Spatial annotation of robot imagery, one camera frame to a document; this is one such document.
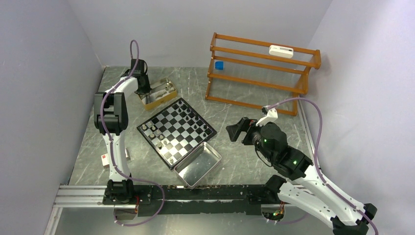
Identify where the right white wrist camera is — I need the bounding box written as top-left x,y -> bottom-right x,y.
255,105 -> 278,127

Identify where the black white chessboard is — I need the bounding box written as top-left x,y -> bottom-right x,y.
136,98 -> 217,170

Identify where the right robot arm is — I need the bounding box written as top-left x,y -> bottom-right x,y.
226,117 -> 377,235

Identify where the blue cube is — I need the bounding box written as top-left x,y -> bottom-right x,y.
214,61 -> 224,71

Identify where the orange wooden rack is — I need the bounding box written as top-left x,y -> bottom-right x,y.
205,32 -> 322,109

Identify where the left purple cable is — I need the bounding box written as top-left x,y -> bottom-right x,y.
99,39 -> 166,227

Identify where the silver metal tin lid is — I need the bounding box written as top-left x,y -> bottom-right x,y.
174,141 -> 222,189

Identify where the gold tin of white pieces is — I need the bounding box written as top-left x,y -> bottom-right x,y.
138,77 -> 178,111

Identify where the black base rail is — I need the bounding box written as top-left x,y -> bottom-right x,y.
102,185 -> 280,217

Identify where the small white card box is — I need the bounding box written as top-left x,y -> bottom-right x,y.
99,148 -> 131,169

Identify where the white rectangular device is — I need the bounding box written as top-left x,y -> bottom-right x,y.
269,45 -> 294,59

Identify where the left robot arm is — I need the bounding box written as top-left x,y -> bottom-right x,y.
93,59 -> 151,204

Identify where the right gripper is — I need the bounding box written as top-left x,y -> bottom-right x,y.
226,116 -> 274,162

